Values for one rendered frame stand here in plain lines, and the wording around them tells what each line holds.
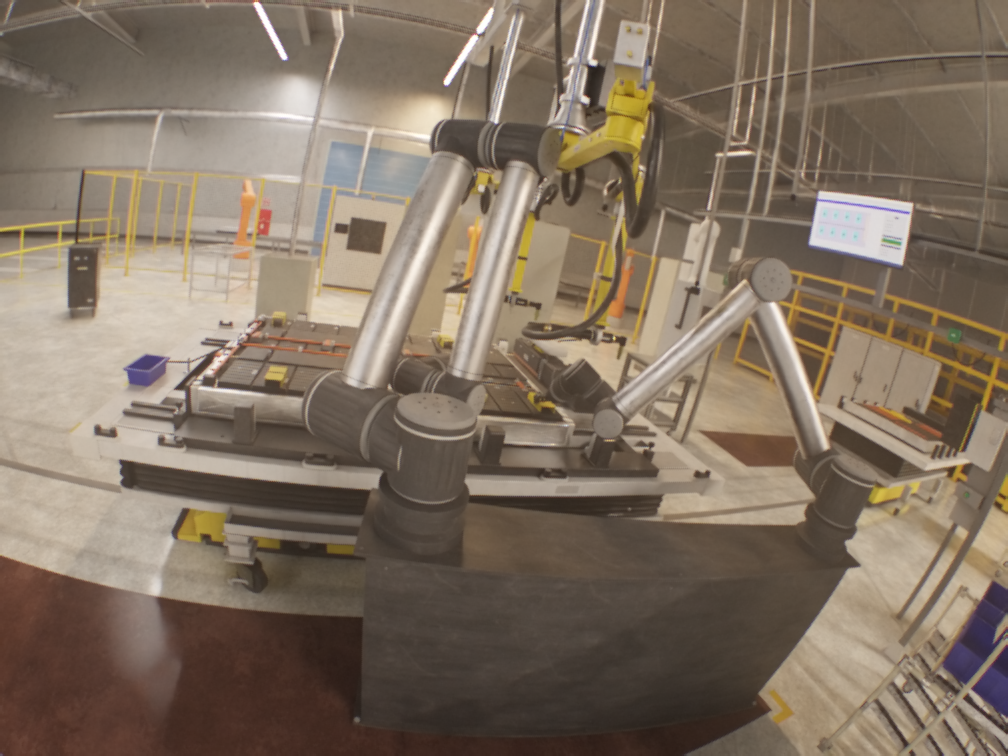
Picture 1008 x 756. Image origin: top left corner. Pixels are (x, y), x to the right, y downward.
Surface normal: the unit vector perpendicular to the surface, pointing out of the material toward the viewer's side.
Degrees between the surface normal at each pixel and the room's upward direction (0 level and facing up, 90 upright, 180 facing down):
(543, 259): 90
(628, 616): 90
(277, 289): 90
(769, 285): 90
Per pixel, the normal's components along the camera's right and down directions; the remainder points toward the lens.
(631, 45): -0.27, 0.22
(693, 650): 0.10, 0.31
